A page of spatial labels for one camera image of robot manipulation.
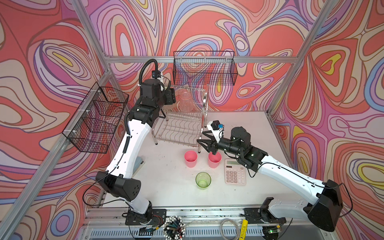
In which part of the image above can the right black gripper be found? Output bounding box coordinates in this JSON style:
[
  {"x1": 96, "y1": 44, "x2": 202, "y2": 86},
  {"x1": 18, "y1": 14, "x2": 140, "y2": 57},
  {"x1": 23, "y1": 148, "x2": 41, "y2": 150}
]
[{"x1": 196, "y1": 130, "x2": 242, "y2": 157}]

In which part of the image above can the clear pink cup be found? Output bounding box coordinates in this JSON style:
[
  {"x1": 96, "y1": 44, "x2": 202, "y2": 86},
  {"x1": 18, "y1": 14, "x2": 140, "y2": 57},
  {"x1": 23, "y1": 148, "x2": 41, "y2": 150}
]
[{"x1": 179, "y1": 91, "x2": 194, "y2": 113}]

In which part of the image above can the opaque pink cup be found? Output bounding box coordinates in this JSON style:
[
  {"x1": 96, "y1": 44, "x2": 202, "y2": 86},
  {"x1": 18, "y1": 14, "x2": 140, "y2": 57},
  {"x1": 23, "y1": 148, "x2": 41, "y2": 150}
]
[
  {"x1": 184, "y1": 151, "x2": 198, "y2": 168},
  {"x1": 208, "y1": 152, "x2": 222, "y2": 169}
]

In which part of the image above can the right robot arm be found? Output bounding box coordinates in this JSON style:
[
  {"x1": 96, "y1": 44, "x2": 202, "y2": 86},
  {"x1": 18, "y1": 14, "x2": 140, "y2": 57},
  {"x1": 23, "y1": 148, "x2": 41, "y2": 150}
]
[{"x1": 197, "y1": 121, "x2": 345, "y2": 232}]

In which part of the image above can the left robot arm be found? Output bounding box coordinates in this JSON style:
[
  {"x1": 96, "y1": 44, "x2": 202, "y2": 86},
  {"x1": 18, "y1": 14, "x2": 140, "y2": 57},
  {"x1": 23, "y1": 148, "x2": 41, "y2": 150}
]
[{"x1": 96, "y1": 59, "x2": 176, "y2": 217}]

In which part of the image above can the steel two-tier dish rack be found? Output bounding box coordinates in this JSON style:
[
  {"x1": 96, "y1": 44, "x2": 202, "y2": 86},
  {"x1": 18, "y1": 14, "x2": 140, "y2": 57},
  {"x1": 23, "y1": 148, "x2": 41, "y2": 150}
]
[{"x1": 151, "y1": 85, "x2": 209, "y2": 153}]

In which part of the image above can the near green translucent cup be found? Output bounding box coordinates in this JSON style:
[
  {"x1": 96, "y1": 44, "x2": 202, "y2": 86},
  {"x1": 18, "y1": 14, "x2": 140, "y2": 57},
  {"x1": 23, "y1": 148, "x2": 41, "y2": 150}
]
[{"x1": 195, "y1": 172, "x2": 212, "y2": 189}]

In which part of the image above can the pink calculator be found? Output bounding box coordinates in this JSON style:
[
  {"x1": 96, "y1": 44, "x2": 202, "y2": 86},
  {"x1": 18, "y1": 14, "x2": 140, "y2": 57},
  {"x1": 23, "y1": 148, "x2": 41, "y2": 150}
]
[{"x1": 224, "y1": 159, "x2": 246, "y2": 186}]

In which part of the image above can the yellow marker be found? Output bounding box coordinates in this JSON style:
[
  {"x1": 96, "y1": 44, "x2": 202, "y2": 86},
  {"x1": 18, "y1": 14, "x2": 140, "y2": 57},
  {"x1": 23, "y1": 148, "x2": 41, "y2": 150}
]
[{"x1": 239, "y1": 219, "x2": 248, "y2": 240}]

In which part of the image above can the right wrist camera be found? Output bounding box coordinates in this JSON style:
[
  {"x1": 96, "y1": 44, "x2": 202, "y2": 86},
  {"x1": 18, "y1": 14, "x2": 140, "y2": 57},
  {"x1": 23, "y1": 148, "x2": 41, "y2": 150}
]
[{"x1": 209, "y1": 120, "x2": 224, "y2": 131}]

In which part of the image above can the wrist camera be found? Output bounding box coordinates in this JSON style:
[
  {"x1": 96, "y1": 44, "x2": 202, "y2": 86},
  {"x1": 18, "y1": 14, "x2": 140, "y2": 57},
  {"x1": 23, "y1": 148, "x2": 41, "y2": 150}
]
[
  {"x1": 209, "y1": 120, "x2": 224, "y2": 131},
  {"x1": 152, "y1": 70, "x2": 164, "y2": 82}
]

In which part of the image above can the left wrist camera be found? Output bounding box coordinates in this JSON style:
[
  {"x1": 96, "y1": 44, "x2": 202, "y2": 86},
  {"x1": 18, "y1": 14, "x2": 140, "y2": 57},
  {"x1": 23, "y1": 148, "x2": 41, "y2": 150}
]
[{"x1": 152, "y1": 70, "x2": 164, "y2": 82}]

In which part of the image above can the black wire basket back wall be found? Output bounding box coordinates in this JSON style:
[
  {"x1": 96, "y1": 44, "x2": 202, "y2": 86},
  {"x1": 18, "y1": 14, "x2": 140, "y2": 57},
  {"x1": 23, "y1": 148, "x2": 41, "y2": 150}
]
[{"x1": 173, "y1": 50, "x2": 238, "y2": 88}]

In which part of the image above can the black wire basket wall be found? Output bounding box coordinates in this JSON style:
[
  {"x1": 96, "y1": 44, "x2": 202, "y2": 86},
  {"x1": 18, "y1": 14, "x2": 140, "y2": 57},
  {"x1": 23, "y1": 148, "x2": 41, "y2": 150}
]
[
  {"x1": 62, "y1": 83, "x2": 129, "y2": 154},
  {"x1": 173, "y1": 50, "x2": 238, "y2": 88}
]

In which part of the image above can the black wire basket left wall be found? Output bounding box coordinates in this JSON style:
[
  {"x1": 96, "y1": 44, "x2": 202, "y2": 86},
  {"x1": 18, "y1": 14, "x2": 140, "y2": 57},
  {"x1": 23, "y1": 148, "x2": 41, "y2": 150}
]
[{"x1": 62, "y1": 83, "x2": 129, "y2": 154}]

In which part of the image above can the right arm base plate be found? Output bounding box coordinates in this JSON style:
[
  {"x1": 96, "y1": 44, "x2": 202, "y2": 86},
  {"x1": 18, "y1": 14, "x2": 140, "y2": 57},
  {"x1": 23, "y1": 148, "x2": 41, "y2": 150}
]
[{"x1": 240, "y1": 208, "x2": 287, "y2": 225}]

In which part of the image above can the grey coiled cable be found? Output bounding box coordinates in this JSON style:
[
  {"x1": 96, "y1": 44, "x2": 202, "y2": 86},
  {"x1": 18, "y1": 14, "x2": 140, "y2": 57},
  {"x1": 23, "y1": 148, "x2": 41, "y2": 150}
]
[{"x1": 219, "y1": 218, "x2": 241, "y2": 240}]

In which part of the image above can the bundle of coloured cables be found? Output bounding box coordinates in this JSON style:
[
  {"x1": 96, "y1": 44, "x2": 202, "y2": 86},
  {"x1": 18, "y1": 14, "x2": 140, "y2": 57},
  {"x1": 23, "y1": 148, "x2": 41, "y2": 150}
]
[{"x1": 162, "y1": 215, "x2": 187, "y2": 240}]

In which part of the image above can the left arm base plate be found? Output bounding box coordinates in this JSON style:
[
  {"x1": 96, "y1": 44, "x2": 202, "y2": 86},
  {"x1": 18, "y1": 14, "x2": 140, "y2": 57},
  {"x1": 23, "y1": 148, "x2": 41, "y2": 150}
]
[{"x1": 122, "y1": 209, "x2": 167, "y2": 227}]

